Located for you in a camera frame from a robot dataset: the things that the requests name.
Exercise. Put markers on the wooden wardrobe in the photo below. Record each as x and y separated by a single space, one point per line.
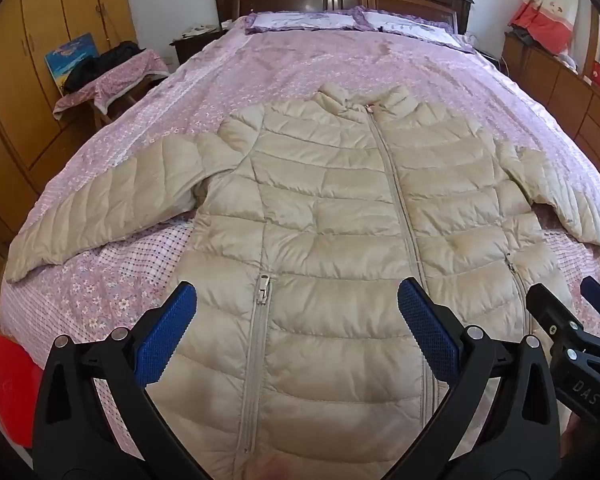
30 20

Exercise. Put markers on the small table with floral cloth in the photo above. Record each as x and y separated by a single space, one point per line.
120 75

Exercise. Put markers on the beige puffer jacket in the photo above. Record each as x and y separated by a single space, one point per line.
330 210

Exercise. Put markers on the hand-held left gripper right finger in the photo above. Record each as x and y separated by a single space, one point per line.
426 331

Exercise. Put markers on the dark clothing pile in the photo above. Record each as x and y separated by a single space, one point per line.
105 60

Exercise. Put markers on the bed with pink floral cover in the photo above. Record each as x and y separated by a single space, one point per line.
280 70

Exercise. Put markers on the red and white curtain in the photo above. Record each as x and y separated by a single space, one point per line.
545 10

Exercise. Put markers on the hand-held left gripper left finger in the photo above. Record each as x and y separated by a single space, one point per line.
167 331

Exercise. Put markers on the long wooden cabinet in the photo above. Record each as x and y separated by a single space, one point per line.
570 90

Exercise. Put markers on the wooden chair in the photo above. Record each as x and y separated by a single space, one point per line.
125 100

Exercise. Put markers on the red plastic stool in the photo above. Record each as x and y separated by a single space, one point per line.
12 390

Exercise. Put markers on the blue painting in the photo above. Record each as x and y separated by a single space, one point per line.
67 57

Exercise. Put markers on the purple frilled pillow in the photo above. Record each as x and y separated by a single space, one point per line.
410 27
305 21

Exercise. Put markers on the dark wooden nightstand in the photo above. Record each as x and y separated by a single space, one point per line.
190 50

